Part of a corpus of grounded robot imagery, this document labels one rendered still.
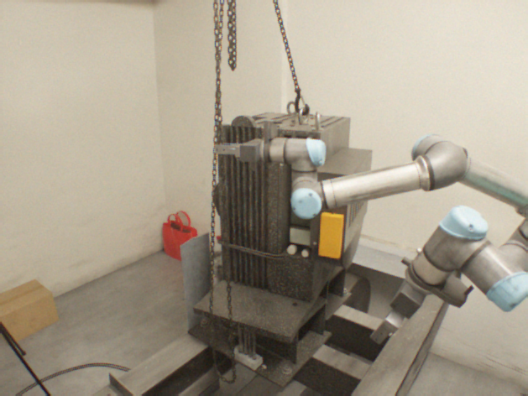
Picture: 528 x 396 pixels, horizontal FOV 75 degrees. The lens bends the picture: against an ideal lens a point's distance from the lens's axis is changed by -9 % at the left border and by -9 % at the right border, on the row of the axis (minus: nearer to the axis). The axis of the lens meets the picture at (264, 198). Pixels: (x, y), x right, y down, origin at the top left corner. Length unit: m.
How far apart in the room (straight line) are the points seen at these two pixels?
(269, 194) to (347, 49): 1.36
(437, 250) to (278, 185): 0.85
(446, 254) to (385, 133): 1.81
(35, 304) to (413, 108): 2.95
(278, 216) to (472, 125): 1.32
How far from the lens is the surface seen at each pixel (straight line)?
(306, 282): 1.57
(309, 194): 0.94
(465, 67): 2.34
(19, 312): 3.15
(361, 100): 2.51
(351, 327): 1.97
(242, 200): 1.57
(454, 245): 0.71
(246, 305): 1.59
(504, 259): 0.72
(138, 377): 1.69
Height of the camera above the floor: 1.83
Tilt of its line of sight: 19 degrees down
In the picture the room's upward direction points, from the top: straight up
